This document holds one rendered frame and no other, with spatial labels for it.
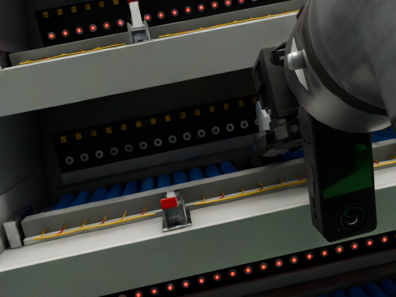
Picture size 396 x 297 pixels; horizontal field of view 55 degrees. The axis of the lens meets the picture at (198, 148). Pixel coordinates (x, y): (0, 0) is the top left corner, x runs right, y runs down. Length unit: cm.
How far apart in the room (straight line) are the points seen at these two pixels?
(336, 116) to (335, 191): 9
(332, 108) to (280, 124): 11
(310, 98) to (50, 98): 27
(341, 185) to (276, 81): 10
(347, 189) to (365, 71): 15
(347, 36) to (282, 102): 15
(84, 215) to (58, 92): 13
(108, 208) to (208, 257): 12
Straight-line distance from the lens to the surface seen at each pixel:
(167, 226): 36
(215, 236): 36
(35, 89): 42
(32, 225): 43
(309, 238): 38
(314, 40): 20
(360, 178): 31
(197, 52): 40
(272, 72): 33
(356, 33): 17
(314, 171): 30
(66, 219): 42
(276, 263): 52
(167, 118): 52
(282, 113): 32
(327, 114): 23
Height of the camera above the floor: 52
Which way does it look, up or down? 12 degrees up
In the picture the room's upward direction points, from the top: 12 degrees counter-clockwise
